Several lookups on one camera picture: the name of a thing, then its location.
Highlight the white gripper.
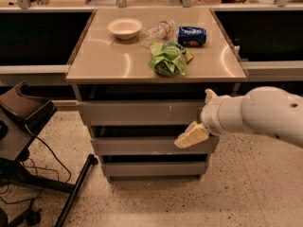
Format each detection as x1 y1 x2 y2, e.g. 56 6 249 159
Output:
174 89 244 148

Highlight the grey top drawer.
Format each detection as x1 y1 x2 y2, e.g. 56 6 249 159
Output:
77 100 206 126

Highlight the grey drawer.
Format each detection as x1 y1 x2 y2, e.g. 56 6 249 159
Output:
101 162 208 177
77 100 206 126
91 136 219 155

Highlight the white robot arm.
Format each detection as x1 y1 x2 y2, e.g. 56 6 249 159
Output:
174 86 303 148

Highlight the grey drawer cabinet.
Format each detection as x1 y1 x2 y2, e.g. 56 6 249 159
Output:
66 7 246 181

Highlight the grey middle drawer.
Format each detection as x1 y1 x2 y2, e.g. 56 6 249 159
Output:
91 136 219 155

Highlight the grey bottom drawer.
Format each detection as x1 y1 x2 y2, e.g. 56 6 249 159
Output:
101 162 208 177

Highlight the green chip bag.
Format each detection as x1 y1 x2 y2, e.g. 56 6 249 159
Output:
149 42 194 78

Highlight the blue pepsi can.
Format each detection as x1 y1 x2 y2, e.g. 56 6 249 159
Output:
177 26 206 46

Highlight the clear plastic bottle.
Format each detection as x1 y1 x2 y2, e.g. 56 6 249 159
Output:
139 20 174 47

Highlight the white bowl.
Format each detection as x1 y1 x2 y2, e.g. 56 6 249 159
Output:
107 18 142 40

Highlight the black rolling stand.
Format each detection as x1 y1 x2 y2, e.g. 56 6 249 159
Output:
0 82 98 227

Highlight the black cable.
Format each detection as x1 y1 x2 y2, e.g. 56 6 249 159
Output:
0 123 73 206

